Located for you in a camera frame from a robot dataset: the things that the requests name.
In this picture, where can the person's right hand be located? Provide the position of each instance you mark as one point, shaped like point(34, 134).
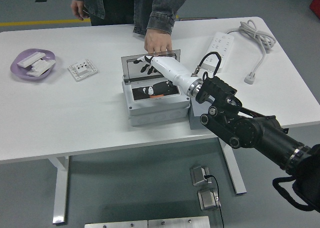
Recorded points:
point(77, 8)

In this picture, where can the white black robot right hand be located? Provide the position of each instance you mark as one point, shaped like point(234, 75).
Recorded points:
point(172, 69)

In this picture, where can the person's left hand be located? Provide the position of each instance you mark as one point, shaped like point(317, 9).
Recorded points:
point(156, 41)

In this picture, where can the orange cylinder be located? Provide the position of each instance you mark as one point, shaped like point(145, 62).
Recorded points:
point(156, 96)

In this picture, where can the grey junction box with lid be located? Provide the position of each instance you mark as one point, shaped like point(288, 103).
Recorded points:
point(155, 112)

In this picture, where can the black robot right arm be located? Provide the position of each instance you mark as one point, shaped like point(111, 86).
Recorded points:
point(250, 130)

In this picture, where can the person's left forearm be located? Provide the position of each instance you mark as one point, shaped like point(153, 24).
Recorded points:
point(166, 10)

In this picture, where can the grey cube with round hole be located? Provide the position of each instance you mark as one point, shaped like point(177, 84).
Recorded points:
point(195, 117)

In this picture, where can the person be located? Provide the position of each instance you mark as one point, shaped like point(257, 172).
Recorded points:
point(120, 5)

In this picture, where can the white power strip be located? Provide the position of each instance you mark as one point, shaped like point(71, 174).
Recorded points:
point(223, 43)

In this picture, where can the long white plastic bar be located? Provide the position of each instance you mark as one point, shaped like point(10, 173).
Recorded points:
point(30, 58)

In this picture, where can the purple plate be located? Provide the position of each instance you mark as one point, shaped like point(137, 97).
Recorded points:
point(22, 74)

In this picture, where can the metal foot pedal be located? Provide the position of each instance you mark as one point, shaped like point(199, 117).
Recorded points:
point(198, 175)
point(207, 199)

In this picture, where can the white table leg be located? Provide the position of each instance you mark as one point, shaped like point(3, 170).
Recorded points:
point(60, 188)
point(237, 175)

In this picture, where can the silver metal plate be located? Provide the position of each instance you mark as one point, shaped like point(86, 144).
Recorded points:
point(177, 222)
point(117, 224)

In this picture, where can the red object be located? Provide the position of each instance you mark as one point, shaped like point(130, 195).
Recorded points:
point(315, 3)

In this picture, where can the white wall socket panel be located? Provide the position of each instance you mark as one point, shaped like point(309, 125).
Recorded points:
point(82, 70)

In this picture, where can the white plastic switch part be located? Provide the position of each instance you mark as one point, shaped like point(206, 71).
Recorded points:
point(42, 64)
point(35, 73)

